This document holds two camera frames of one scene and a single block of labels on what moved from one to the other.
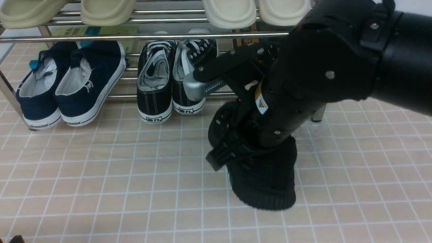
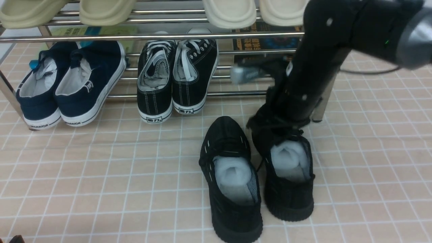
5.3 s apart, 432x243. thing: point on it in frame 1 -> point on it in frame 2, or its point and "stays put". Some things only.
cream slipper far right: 284,12 stays put
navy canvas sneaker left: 35,94 stays put
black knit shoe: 225,125 -> 228,167
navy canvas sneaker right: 96,68 stays put
